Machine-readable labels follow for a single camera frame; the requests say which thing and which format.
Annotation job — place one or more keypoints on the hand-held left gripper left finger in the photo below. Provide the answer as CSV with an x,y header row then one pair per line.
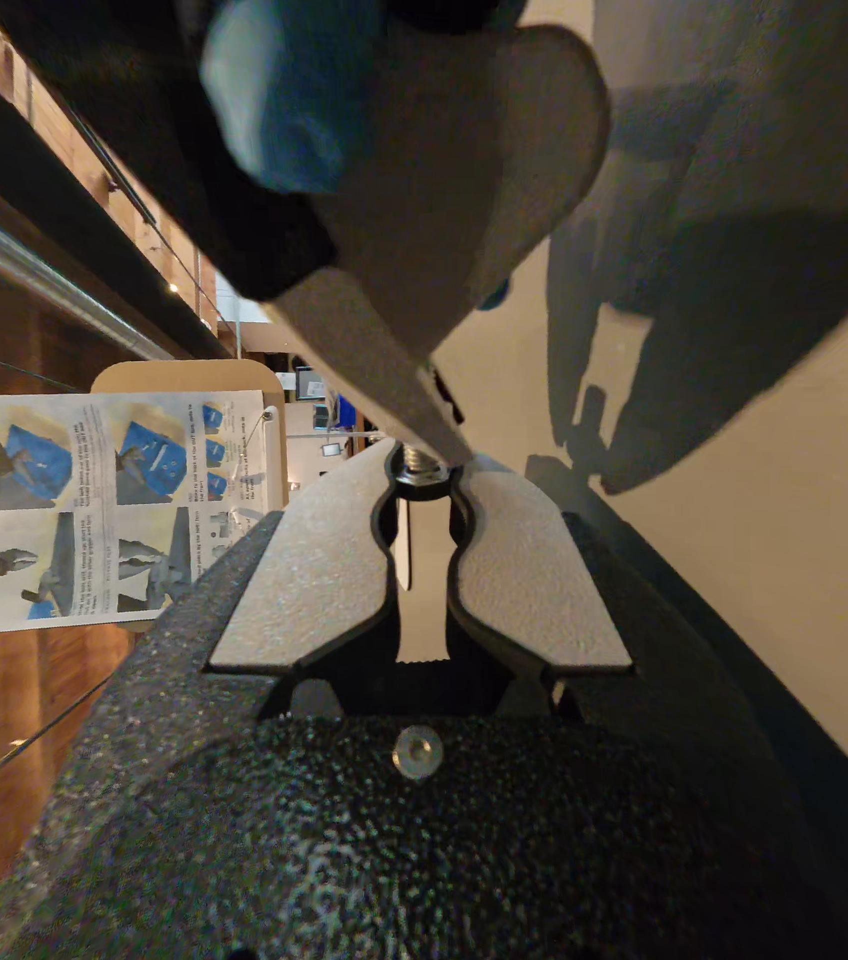
x,y
311,577

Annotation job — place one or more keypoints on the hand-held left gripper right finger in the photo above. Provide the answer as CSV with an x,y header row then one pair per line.
x,y
536,585

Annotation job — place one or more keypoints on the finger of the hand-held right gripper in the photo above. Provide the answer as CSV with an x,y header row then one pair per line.
x,y
469,187
371,352

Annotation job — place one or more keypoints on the steel bolt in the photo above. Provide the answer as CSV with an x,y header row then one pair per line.
x,y
418,457

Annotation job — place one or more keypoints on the blue plastic bin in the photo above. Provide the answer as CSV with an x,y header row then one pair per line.
x,y
346,414

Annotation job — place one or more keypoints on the silver ceiling pipe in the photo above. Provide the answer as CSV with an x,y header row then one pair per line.
x,y
33,274

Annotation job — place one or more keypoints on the printed instruction sheet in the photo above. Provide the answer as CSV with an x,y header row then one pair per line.
x,y
93,525

